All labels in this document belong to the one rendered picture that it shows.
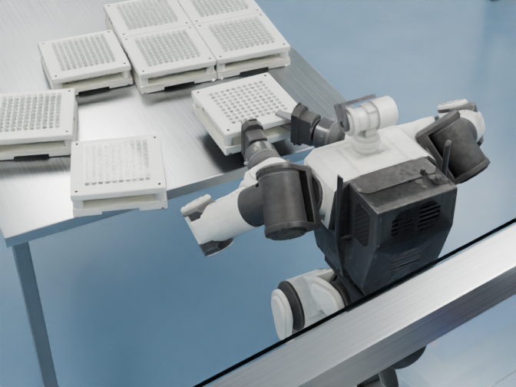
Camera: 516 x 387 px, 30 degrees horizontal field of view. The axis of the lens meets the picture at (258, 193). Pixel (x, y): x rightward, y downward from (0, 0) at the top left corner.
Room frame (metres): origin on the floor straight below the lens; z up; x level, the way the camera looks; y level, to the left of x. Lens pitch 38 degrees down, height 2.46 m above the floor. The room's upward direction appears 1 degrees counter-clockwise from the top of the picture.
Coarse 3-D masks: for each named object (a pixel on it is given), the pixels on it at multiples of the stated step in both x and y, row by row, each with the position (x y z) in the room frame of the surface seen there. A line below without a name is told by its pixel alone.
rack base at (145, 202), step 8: (88, 200) 1.97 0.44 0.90; (96, 200) 1.97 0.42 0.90; (104, 200) 1.97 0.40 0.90; (112, 200) 1.97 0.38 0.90; (120, 200) 1.97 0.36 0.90; (128, 200) 1.96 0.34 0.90; (136, 200) 1.96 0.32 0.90; (144, 200) 1.96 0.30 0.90; (152, 200) 1.96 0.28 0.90; (72, 208) 1.94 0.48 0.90; (80, 208) 1.94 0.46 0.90; (88, 208) 1.94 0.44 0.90; (96, 208) 1.94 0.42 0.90; (104, 208) 1.94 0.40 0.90; (112, 208) 1.94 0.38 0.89; (120, 208) 1.95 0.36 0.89; (128, 208) 1.95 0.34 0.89; (144, 208) 1.95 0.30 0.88; (152, 208) 1.96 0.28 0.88; (160, 208) 1.96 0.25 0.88; (80, 216) 1.93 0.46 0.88
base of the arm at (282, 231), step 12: (264, 168) 1.63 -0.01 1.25; (276, 168) 1.62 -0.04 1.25; (288, 168) 1.63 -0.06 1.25; (300, 168) 1.65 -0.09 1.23; (300, 180) 1.65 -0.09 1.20; (312, 180) 1.65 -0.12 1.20; (312, 192) 1.62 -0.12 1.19; (312, 204) 1.60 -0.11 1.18; (312, 216) 1.58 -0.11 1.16; (276, 228) 1.52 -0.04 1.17; (288, 228) 1.52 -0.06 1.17; (300, 228) 1.53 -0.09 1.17; (312, 228) 1.55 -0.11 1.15
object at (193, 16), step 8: (184, 0) 3.01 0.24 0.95; (200, 0) 3.01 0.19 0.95; (248, 0) 3.00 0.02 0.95; (184, 8) 2.95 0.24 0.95; (192, 8) 2.94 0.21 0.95; (248, 8) 2.94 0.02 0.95; (256, 8) 2.94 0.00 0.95; (192, 16) 2.89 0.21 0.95; (208, 16) 2.89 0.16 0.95; (216, 16) 2.89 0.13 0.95; (224, 16) 2.89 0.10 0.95; (232, 16) 2.89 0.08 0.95; (192, 24) 2.85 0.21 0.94
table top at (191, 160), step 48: (0, 0) 3.17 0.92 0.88; (48, 0) 3.16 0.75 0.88; (96, 0) 3.16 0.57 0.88; (0, 48) 2.82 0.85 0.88; (96, 96) 2.52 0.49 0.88; (144, 96) 2.51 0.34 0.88; (336, 96) 2.50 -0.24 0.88; (192, 144) 2.25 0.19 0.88; (288, 144) 2.25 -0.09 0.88; (0, 192) 2.04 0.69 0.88; (48, 192) 2.04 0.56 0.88; (192, 192) 2.07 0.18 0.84
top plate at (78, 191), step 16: (80, 144) 2.16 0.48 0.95; (96, 144) 2.15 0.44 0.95; (128, 144) 2.15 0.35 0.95; (160, 144) 2.15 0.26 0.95; (80, 160) 2.08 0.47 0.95; (96, 160) 2.08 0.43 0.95; (160, 160) 2.08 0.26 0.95; (80, 176) 2.01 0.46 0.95; (96, 176) 2.01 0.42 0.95; (144, 176) 2.01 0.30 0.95; (160, 176) 2.01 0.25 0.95; (80, 192) 1.94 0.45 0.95; (96, 192) 1.94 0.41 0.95; (112, 192) 1.94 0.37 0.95; (128, 192) 1.95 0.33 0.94; (144, 192) 1.95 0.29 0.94; (160, 192) 1.96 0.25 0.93
